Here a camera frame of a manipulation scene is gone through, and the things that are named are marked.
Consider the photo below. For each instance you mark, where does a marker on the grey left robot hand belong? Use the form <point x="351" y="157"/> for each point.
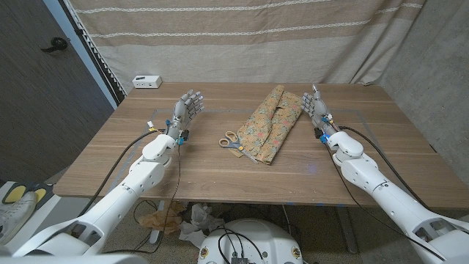
<point x="185" y="110"/>

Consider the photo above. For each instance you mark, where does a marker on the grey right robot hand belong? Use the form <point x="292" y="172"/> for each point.
<point x="318" y="108"/>

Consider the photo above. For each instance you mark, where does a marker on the floral tan wrapping paper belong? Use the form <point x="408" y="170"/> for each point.
<point x="273" y="124"/>

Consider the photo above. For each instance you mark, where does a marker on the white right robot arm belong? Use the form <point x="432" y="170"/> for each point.
<point x="395" y="198"/>

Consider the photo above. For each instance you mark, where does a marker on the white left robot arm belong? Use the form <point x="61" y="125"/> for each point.
<point x="121" y="194"/>

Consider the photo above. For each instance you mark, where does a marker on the crumpled white paper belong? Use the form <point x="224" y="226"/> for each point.
<point x="199" y="220"/>

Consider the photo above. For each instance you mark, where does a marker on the crumpled brown paper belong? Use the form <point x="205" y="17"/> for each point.
<point x="161" y="220"/>

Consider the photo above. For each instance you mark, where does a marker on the white power strip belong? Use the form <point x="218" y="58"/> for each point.
<point x="146" y="81"/>

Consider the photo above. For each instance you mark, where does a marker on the beige striped cloth backdrop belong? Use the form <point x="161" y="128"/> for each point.
<point x="220" y="47"/>

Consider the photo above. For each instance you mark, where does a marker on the black zigzag edge trim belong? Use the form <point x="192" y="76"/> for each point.
<point x="99" y="55"/>

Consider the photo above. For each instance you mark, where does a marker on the grey table leg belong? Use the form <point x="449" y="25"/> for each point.
<point x="348" y="231"/>

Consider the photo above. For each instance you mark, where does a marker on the white table leg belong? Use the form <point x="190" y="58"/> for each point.
<point x="157" y="234"/>

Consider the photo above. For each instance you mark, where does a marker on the white robot torso base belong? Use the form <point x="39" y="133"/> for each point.
<point x="271" y="238"/>

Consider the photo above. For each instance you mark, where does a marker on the dark wooden door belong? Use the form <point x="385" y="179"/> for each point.
<point x="36" y="110"/>

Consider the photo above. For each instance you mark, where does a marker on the black yellow slipper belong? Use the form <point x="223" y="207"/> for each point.
<point x="14" y="193"/>
<point x="41" y="192"/>

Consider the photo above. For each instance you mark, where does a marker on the white robot chest edge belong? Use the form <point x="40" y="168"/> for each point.
<point x="73" y="259"/>

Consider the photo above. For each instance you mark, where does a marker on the white sneaker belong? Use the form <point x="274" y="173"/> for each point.
<point x="16" y="214"/>

